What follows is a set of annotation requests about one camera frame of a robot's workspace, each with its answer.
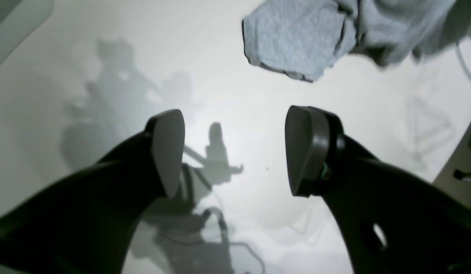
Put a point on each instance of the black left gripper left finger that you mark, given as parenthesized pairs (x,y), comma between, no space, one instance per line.
(84,223)

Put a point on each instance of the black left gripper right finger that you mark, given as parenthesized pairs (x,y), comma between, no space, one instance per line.
(392,222)

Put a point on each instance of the grey t-shirt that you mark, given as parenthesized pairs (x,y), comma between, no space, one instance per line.
(303,38)

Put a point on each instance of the white chair base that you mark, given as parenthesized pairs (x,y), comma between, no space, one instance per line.
(460,175)

